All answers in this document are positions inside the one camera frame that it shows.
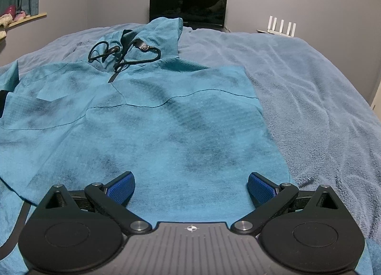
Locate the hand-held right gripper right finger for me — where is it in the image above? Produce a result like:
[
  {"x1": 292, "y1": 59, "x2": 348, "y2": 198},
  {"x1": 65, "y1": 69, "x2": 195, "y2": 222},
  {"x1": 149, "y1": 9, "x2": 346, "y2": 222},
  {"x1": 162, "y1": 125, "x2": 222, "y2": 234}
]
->
[{"x1": 231, "y1": 172, "x2": 343, "y2": 235}]

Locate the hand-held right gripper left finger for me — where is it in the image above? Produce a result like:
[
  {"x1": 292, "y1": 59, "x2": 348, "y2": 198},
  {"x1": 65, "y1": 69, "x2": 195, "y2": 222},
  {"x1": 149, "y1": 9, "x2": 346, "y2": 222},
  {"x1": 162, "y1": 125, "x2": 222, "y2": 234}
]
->
[{"x1": 37, "y1": 171, "x2": 152, "y2": 235}]

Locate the teal hooded jacket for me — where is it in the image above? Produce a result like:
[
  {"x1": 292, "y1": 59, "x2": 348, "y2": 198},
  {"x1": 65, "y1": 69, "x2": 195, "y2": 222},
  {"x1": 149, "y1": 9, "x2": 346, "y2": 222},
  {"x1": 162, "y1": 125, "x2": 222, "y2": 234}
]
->
[{"x1": 0, "y1": 17, "x2": 374, "y2": 275}]

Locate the blue fleece blanket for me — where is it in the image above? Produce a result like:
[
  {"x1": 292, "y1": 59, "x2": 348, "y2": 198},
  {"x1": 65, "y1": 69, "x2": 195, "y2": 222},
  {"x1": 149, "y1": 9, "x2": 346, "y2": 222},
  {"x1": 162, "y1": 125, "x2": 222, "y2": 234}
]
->
[{"x1": 0, "y1": 24, "x2": 381, "y2": 275}]

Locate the white router with antennas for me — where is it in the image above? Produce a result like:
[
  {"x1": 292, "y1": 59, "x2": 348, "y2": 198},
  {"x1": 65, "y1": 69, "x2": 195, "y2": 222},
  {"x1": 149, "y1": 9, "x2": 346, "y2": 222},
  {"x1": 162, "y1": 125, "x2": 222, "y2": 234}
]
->
[{"x1": 256, "y1": 16, "x2": 297, "y2": 37}]

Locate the wooden window sill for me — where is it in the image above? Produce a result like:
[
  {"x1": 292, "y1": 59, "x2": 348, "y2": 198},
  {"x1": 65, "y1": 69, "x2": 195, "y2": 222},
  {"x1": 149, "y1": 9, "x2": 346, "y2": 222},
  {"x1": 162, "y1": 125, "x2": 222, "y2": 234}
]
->
[{"x1": 5, "y1": 11, "x2": 47, "y2": 29}]

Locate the black monitor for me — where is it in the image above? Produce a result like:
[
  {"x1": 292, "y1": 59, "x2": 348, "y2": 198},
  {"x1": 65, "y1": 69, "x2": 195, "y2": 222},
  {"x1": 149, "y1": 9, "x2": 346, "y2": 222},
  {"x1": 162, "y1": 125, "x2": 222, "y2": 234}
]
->
[{"x1": 149, "y1": 0, "x2": 229, "y2": 29}]

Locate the beige plush toy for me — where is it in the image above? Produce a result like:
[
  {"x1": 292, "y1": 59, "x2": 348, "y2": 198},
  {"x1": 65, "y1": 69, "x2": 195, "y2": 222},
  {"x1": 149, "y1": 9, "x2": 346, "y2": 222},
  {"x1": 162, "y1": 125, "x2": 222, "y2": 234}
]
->
[{"x1": 0, "y1": 15, "x2": 14, "y2": 39}]

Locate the pink toy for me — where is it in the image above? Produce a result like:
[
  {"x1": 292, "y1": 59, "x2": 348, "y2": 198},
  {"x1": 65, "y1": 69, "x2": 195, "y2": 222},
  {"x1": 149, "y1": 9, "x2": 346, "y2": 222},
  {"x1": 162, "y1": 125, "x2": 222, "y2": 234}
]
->
[{"x1": 2, "y1": 4, "x2": 30, "y2": 21}]

